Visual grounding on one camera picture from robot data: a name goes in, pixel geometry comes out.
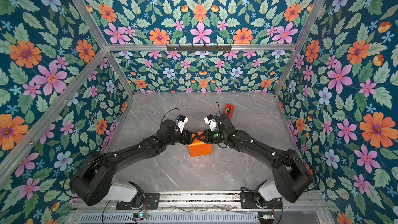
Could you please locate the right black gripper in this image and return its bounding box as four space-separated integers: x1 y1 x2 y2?
196 130 228 144

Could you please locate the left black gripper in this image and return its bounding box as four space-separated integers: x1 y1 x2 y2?
165 129 199 147

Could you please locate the yellow orange wrapping paper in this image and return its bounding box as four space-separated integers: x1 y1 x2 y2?
188 132 212 157

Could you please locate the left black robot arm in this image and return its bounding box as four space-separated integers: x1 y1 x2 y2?
69 120 198 208

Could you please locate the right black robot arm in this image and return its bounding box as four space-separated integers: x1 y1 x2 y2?
191 114 314 206

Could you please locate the red tape dispenser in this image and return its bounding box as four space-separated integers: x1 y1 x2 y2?
223 104 235 119

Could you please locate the left small circuit board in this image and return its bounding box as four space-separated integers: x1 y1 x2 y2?
133 213 149 222

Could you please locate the small circuit board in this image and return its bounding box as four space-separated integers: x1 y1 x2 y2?
133 213 149 222
258 214 275 224

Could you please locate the right small circuit board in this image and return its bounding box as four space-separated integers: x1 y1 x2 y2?
258 214 275 224

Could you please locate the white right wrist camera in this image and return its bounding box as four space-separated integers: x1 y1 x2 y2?
204 115 217 132

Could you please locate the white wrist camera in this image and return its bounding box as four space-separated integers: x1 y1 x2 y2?
204 115 217 132
176 115 189 133

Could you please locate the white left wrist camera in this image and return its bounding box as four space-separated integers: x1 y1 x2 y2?
176 115 189 133

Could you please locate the aluminium mounting rail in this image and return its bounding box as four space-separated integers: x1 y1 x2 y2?
68 190 330 220

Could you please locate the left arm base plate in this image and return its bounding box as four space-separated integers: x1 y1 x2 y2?
116 193 160 210

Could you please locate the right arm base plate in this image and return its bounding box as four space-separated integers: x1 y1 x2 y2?
240 180 283 209

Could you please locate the white slotted cable duct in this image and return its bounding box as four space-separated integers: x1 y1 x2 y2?
78 212 260 224

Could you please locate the black hook rail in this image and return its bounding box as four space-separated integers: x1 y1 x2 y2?
166 44 232 52

